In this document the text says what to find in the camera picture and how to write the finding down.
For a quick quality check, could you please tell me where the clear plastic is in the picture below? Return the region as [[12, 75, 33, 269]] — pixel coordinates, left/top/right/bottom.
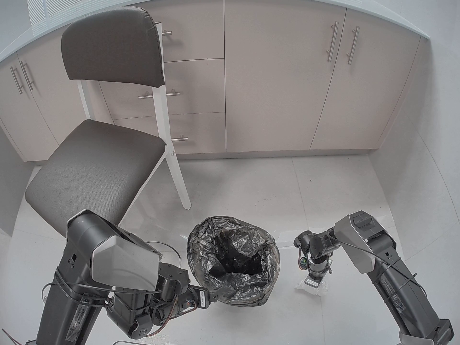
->
[[294, 277, 329, 298]]

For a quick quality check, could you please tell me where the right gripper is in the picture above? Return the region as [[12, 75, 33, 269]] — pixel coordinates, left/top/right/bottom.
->
[[304, 259, 330, 288]]

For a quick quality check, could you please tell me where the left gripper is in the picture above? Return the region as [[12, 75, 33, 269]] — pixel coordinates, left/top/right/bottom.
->
[[181, 285, 214, 314]]

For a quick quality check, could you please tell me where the black plastic bag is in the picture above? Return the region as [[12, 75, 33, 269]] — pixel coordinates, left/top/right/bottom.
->
[[187, 216, 281, 307]]

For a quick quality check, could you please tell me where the grey padded white chair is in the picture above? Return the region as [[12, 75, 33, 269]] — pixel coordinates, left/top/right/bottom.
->
[[25, 6, 192, 243]]

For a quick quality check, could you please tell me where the beige cabinet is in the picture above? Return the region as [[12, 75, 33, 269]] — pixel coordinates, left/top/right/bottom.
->
[[0, 0, 432, 162]]

